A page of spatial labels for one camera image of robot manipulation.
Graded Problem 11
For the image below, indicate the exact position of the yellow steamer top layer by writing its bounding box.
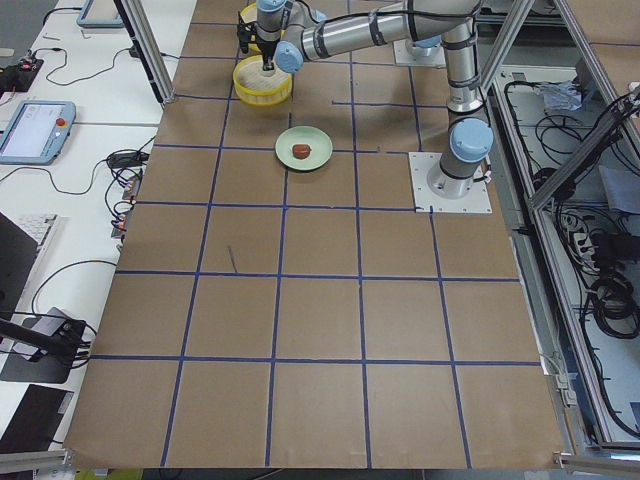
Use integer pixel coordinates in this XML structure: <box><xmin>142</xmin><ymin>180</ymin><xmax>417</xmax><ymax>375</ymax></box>
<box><xmin>236</xmin><ymin>2</ymin><xmax>260</xmax><ymax>54</ymax></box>

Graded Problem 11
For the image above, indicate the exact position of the aluminium frame post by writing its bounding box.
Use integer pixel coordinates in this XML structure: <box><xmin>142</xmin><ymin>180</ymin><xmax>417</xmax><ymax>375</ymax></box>
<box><xmin>114</xmin><ymin>0</ymin><xmax>175</xmax><ymax>105</ymax></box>

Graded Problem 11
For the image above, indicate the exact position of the blue teach pendant far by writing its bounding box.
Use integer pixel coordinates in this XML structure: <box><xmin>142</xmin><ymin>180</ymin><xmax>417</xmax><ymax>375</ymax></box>
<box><xmin>76</xmin><ymin>0</ymin><xmax>124</xmax><ymax>29</ymax></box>

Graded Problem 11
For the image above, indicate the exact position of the mint green plate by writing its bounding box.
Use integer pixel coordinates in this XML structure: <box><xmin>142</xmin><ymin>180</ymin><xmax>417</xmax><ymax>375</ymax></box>
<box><xmin>275</xmin><ymin>126</ymin><xmax>333</xmax><ymax>172</ymax></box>

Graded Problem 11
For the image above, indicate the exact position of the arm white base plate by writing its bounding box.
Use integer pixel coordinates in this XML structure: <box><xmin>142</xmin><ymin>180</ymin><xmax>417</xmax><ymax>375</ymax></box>
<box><xmin>408</xmin><ymin>152</ymin><xmax>492</xmax><ymax>215</ymax></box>
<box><xmin>393</xmin><ymin>40</ymin><xmax>446</xmax><ymax>69</ymax></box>

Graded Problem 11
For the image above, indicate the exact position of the black laptop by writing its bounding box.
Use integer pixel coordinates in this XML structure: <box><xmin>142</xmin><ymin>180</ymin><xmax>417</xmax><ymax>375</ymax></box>
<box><xmin>0</xmin><ymin>214</ymin><xmax>38</xmax><ymax>320</ymax></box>

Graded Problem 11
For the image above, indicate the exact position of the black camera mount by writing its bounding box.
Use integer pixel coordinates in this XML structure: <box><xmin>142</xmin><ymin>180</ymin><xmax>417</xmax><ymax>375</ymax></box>
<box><xmin>1</xmin><ymin>308</ymin><xmax>88</xmax><ymax>365</ymax></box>

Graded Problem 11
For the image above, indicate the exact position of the brown half bun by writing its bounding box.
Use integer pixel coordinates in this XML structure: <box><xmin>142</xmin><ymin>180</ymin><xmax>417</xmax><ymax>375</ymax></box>
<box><xmin>291</xmin><ymin>143</ymin><xmax>312</xmax><ymax>160</ymax></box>

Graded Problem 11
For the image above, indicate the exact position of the blue teach pendant near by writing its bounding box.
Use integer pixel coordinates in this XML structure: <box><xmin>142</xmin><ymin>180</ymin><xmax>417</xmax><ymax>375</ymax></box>
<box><xmin>1</xmin><ymin>100</ymin><xmax>76</xmax><ymax>166</ymax></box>

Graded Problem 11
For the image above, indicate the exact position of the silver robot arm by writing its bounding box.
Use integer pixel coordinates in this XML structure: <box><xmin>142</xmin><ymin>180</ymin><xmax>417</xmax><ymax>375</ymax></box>
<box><xmin>237</xmin><ymin>0</ymin><xmax>494</xmax><ymax>200</ymax></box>

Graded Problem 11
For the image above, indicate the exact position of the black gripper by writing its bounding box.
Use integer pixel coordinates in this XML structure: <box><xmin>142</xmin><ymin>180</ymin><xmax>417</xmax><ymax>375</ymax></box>
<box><xmin>236</xmin><ymin>19</ymin><xmax>282</xmax><ymax>70</ymax></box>

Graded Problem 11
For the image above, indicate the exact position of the blue teach pendant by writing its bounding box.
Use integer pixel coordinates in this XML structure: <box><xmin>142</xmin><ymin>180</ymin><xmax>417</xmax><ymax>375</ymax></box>
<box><xmin>1</xmin><ymin>100</ymin><xmax>76</xmax><ymax>166</ymax></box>
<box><xmin>76</xmin><ymin>0</ymin><xmax>124</xmax><ymax>29</ymax></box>

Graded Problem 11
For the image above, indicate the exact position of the yellow steamer layer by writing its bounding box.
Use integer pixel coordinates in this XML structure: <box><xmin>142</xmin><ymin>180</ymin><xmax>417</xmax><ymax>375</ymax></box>
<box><xmin>232</xmin><ymin>56</ymin><xmax>293</xmax><ymax>107</ymax></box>
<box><xmin>236</xmin><ymin>2</ymin><xmax>260</xmax><ymax>54</ymax></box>

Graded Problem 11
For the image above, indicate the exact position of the black power adapter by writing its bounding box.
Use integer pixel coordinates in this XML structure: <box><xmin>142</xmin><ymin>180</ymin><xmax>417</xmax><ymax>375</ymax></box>
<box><xmin>107</xmin><ymin>152</ymin><xmax>149</xmax><ymax>169</ymax></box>

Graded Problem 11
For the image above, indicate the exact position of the white half bun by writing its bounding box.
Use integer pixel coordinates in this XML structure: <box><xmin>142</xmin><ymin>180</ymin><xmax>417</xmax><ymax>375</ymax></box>
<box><xmin>259</xmin><ymin>67</ymin><xmax>280</xmax><ymax>78</ymax></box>

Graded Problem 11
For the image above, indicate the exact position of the white keyboard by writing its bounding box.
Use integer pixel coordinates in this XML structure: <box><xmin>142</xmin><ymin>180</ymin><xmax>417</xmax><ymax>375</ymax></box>
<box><xmin>15</xmin><ymin>213</ymin><xmax>66</xmax><ymax>255</ymax></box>

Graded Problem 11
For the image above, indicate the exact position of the yellow steamer bottom layer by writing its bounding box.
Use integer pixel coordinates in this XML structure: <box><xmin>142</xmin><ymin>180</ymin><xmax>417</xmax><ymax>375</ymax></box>
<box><xmin>232</xmin><ymin>56</ymin><xmax>293</xmax><ymax>107</ymax></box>

